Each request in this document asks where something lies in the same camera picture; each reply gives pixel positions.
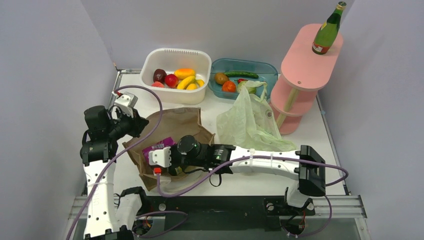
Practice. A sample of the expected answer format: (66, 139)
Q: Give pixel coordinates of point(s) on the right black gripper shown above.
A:
(173, 163)

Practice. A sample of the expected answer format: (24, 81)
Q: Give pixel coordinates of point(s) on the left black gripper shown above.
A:
(137, 122)

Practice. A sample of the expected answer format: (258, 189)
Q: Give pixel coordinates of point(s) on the purple snack packet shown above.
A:
(166, 142)

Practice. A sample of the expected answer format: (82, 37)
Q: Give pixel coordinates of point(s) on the brown paper tote bag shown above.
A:
(175, 123)

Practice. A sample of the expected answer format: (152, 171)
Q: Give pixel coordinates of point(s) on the red tomato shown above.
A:
(171, 81)

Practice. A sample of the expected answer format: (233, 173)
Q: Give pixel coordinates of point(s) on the yellow banana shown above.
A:
(186, 82)

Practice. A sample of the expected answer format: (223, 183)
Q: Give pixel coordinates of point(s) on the green plastic grocery bag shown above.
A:
(250, 123)

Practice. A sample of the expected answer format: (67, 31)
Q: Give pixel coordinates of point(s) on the orange fruit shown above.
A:
(229, 87)

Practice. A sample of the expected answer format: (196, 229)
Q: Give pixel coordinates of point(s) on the pink three-tier shelf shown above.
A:
(303, 74)

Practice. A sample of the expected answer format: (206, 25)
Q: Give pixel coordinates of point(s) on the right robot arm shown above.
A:
(304, 166)

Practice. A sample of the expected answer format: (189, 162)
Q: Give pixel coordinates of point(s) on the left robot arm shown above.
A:
(99, 148)

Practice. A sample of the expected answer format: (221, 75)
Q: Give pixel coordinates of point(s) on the pink peach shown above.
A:
(158, 84)

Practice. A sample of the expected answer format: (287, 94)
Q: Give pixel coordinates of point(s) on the dark red fruit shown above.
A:
(159, 75)

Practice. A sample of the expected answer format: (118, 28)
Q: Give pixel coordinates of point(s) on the yellow orange mango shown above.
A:
(182, 73)

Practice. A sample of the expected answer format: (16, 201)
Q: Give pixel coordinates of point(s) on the white plastic basin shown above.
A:
(171, 59)

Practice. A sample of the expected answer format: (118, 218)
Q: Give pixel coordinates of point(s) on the brown potato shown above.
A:
(220, 78)

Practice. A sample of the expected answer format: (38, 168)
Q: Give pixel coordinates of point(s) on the red chili pepper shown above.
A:
(241, 80)

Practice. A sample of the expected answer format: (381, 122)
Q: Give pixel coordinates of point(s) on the green cucumber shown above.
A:
(241, 74)

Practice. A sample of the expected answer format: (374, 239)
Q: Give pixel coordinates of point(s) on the teal plastic tray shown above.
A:
(266, 72)

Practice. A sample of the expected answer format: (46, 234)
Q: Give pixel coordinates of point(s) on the green glass bottle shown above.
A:
(327, 33)

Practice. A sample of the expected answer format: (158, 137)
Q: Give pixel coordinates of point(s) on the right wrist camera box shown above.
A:
(160, 157)

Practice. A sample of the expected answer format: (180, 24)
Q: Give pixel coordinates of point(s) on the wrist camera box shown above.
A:
(160, 157)
(125, 102)

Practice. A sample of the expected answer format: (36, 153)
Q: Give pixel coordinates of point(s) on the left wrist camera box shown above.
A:
(125, 102)

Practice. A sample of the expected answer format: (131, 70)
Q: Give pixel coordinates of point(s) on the aluminium table rail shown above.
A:
(127, 79)

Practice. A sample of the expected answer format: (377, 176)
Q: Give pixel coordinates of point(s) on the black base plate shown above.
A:
(219, 213)

